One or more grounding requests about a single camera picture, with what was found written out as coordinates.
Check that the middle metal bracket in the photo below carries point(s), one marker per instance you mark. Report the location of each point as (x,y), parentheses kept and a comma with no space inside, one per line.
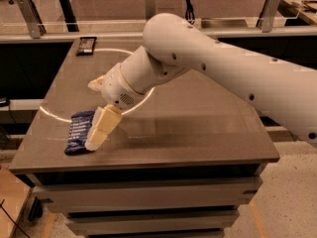
(150,8)

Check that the left metal bracket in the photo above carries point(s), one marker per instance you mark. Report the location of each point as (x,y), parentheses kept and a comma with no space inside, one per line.
(32,18)

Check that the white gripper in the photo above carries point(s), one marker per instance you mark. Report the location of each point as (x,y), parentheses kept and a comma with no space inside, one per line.
(116,87)

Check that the blue rxbar blueberry bar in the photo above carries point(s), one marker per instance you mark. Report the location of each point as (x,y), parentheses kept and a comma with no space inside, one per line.
(80,124)

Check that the grey drawer cabinet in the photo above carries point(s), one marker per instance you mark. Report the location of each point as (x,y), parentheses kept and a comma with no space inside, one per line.
(178,166)

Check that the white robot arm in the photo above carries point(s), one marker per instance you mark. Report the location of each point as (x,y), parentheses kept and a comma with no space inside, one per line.
(286,92)

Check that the clear acrylic barrier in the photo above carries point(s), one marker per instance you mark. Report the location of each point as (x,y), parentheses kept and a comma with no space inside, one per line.
(12,23)

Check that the black snack bar wrapper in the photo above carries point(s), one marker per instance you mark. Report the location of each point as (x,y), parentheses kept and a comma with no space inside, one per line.
(86,46)

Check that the metal bracket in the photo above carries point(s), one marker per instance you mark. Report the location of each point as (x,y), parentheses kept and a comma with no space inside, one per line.
(266,19)
(150,8)
(32,18)

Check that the wooden box at left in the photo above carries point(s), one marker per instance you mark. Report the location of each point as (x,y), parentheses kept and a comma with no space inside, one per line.
(13,197)

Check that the right metal bracket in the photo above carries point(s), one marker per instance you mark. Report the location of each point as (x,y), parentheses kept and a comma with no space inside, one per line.
(266,19)

